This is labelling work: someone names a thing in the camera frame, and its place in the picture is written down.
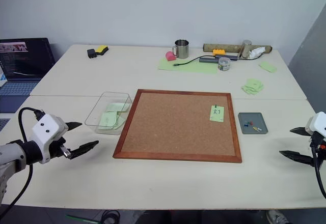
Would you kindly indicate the black power adapter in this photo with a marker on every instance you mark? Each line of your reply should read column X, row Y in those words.
column 91, row 53

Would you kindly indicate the single loose green note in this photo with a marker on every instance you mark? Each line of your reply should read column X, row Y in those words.
column 268, row 67

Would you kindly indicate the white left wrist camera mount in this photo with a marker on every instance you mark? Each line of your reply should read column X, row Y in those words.
column 47, row 128

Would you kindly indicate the grey plastic tray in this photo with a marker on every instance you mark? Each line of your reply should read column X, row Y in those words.
column 252, row 118

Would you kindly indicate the green stick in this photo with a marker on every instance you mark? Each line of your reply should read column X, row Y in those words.
column 76, row 218

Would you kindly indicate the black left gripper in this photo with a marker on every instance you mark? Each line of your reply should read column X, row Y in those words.
column 57, row 149

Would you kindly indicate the pile of green notes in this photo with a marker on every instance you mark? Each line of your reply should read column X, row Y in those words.
column 252, row 87

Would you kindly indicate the wood framed cork board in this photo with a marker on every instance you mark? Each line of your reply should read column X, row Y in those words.
column 175, row 127

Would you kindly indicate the stainless steel mug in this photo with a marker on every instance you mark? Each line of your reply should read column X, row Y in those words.
column 182, row 49

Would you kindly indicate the yellow and black eraser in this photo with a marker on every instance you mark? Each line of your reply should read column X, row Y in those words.
column 102, row 50

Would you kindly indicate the grey sneaker shoe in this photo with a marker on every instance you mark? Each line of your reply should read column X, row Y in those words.
column 276, row 217

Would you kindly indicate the open laptop computer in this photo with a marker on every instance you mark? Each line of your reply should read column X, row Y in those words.
column 23, row 63

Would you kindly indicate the grey rectangular hub box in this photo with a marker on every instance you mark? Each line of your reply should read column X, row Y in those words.
column 207, row 60

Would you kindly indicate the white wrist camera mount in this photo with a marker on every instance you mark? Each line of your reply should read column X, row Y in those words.
column 318, row 123
column 47, row 128

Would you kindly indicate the yellow toy brick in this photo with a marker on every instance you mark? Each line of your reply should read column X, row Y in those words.
column 219, row 52

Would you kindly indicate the white crumpled tissue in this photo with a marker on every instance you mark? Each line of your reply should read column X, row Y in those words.
column 256, row 52

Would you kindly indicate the green note with black writing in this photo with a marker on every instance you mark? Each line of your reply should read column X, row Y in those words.
column 216, row 115

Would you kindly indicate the silver metal cylinder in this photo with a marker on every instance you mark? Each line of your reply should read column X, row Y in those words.
column 245, row 48

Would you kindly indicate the large light green sheet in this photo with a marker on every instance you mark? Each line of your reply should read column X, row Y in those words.
column 193, row 68

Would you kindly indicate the pink rounded block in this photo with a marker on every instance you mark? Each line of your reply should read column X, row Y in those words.
column 170, row 56

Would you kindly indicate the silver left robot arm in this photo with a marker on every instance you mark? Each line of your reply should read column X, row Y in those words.
column 11, row 155

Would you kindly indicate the wooden log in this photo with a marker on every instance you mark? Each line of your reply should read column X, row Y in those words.
column 226, row 47

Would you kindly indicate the clear plastic container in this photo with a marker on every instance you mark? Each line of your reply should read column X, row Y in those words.
column 96, row 117

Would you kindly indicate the green note with faint mark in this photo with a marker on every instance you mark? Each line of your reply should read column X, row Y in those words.
column 108, row 119

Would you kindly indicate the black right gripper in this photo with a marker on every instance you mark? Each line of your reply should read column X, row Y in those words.
column 321, row 151

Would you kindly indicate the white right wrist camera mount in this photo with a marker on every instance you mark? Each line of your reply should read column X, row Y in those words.
column 318, row 123

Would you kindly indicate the small tape roll jar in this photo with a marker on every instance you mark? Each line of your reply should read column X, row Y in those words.
column 224, row 64

